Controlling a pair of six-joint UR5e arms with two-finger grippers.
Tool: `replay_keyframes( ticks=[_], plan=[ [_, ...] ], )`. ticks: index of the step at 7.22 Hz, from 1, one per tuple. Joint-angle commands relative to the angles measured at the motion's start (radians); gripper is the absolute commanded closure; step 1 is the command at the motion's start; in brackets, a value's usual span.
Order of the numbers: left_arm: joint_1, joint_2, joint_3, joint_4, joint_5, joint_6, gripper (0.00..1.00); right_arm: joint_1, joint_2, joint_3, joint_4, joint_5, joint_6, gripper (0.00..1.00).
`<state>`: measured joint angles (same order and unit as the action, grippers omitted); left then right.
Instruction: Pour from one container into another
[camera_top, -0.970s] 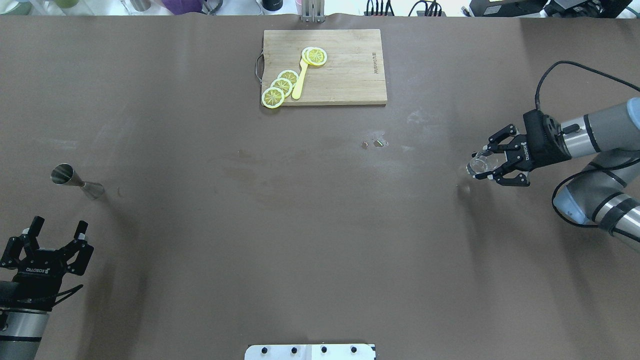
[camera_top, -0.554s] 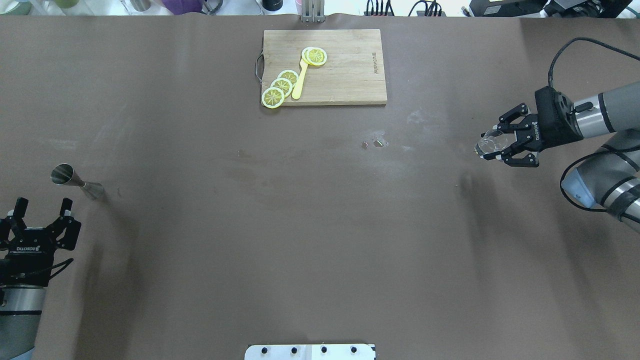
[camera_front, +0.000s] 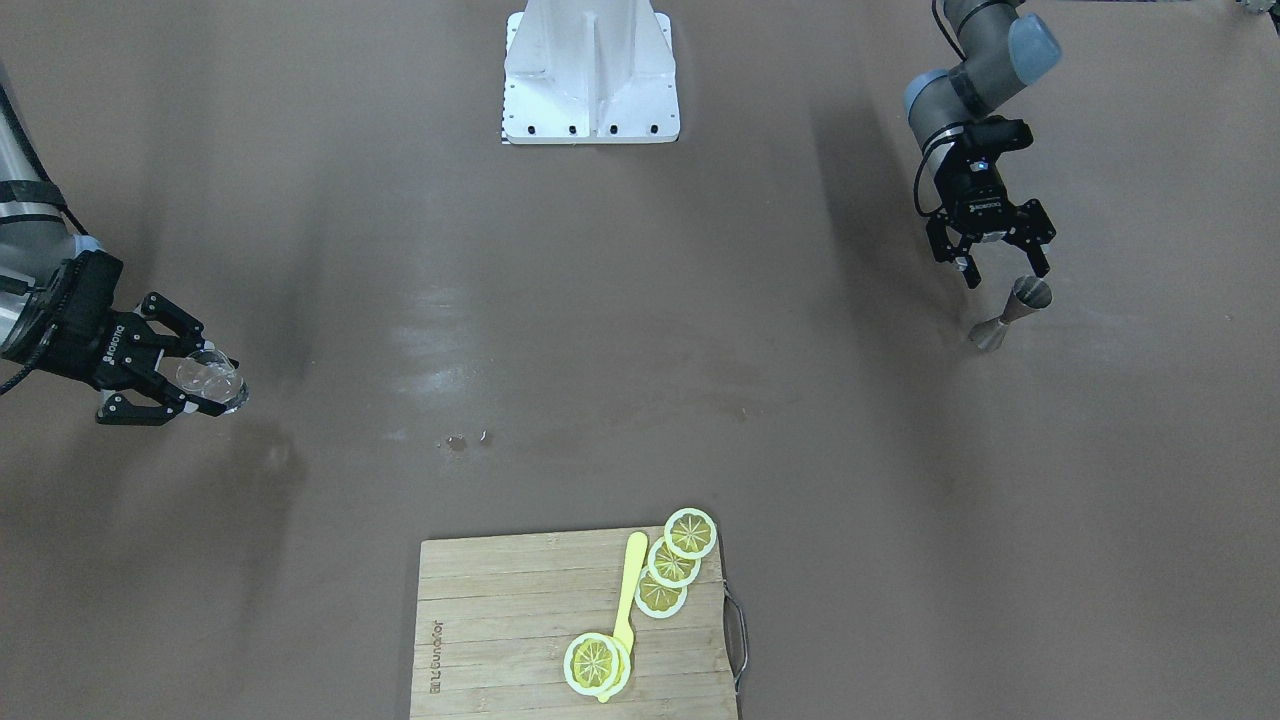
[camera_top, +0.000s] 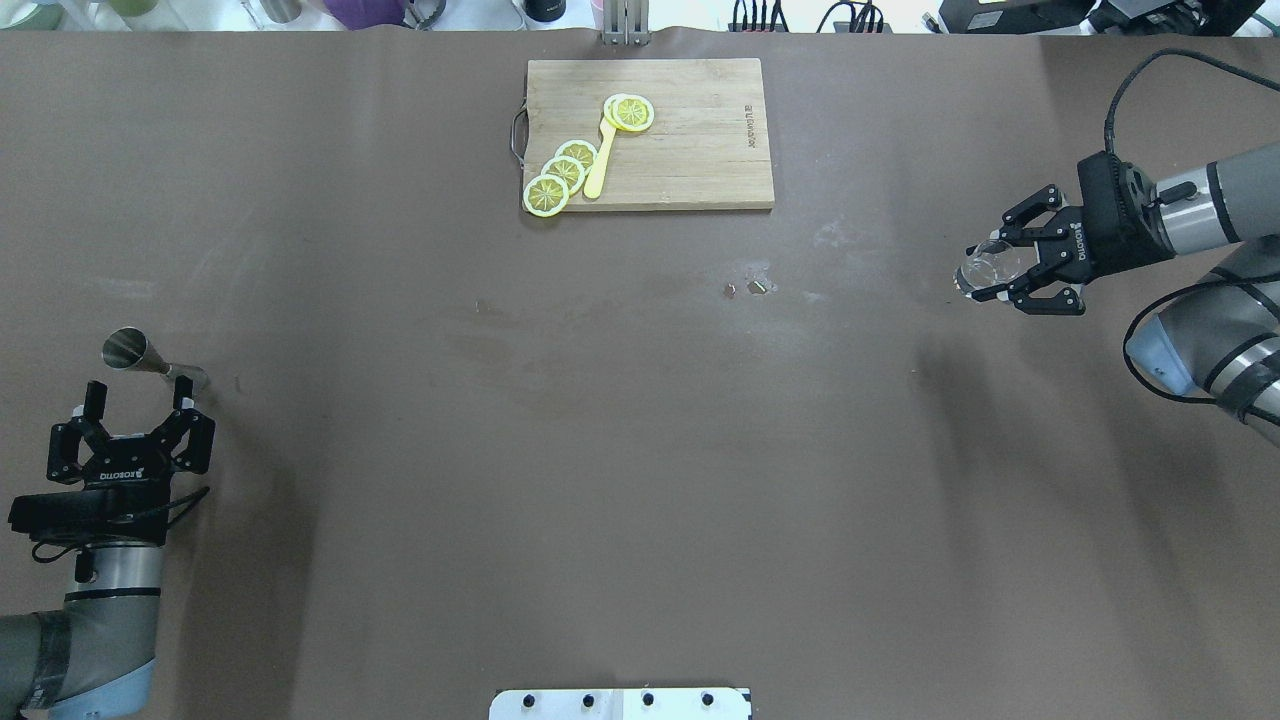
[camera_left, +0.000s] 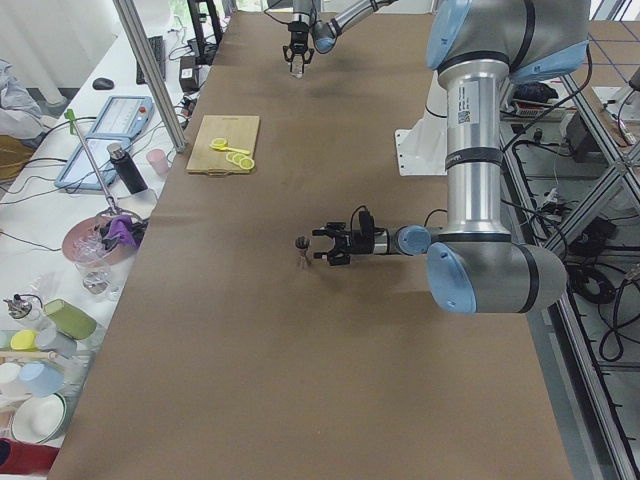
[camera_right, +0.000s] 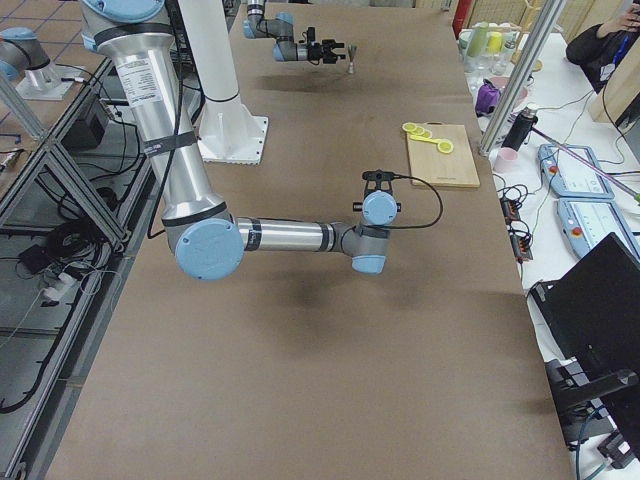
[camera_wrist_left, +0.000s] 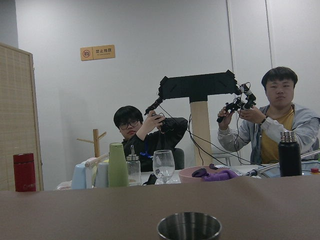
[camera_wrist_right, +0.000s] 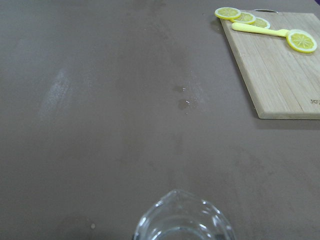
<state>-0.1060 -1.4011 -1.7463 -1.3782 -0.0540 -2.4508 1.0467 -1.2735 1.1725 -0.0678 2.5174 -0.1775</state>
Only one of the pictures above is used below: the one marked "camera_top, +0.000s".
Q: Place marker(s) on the aluminium frame post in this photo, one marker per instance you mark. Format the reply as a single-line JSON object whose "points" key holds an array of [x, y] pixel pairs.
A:
{"points": [[625, 22]]}

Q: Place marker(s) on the clear glass cup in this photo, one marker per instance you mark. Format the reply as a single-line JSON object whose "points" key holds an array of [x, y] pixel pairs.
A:
{"points": [[990, 263]]}

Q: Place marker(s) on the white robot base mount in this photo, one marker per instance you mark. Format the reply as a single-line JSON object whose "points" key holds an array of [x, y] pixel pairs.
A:
{"points": [[624, 703]]}

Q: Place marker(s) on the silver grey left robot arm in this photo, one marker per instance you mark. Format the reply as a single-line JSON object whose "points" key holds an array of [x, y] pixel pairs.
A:
{"points": [[95, 656]]}

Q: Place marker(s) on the purple cloth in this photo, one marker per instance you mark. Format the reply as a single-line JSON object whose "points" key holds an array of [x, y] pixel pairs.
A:
{"points": [[362, 14]]}

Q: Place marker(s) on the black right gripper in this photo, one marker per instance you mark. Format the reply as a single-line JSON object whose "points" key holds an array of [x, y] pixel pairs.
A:
{"points": [[1088, 246]]}

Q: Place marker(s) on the black thermos bottle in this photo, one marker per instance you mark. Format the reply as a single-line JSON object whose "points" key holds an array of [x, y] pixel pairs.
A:
{"points": [[544, 11]]}

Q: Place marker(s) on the lemon slice outermost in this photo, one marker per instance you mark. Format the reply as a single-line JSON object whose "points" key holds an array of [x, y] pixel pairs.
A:
{"points": [[546, 195]]}

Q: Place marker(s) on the lemon slice middle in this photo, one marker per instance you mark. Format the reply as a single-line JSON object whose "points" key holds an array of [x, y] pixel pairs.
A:
{"points": [[570, 170]]}

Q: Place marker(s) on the lemon slice near knife handle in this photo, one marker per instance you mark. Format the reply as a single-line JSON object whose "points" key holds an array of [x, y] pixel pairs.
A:
{"points": [[581, 150]]}

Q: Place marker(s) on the steel double jigger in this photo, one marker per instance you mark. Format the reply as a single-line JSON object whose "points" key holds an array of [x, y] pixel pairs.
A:
{"points": [[128, 349]]}

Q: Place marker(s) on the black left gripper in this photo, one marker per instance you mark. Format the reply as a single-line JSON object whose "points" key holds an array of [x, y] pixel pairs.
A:
{"points": [[118, 474]]}

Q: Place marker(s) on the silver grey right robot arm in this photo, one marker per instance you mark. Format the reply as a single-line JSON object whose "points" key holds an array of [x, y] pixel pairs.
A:
{"points": [[1212, 343]]}

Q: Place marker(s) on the lemon slice at knife blade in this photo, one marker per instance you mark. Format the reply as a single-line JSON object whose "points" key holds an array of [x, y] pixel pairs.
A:
{"points": [[629, 112]]}

